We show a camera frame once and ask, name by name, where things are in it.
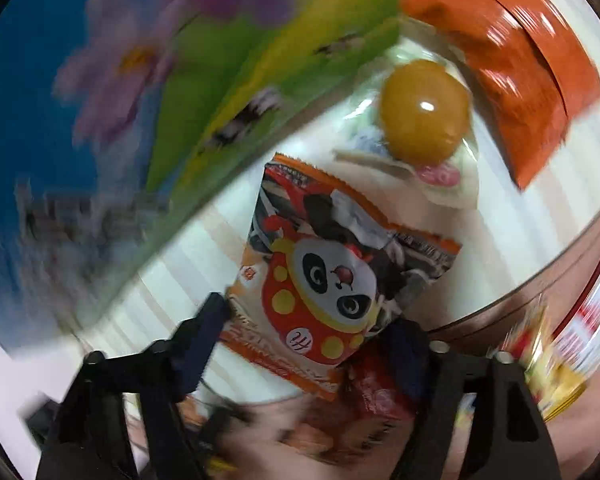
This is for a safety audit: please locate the yellow panda snack packet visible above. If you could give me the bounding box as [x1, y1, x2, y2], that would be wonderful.
[500, 295, 588, 421]

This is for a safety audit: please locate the printed cardboard box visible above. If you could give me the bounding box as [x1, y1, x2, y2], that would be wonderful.
[0, 0, 403, 333]

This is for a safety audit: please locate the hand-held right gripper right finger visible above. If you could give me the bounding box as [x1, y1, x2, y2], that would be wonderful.
[380, 317, 563, 480]

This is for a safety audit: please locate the red snack packet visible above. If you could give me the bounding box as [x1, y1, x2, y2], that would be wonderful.
[345, 355, 426, 441]

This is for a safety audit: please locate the orange panda snack packet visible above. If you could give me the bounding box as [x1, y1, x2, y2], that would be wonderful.
[219, 152, 463, 402]

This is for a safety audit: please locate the clear jelly ball packet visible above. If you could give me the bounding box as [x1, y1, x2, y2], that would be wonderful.
[332, 42, 481, 211]

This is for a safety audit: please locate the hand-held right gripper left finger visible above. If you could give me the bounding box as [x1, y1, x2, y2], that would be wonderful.
[35, 292, 233, 480]

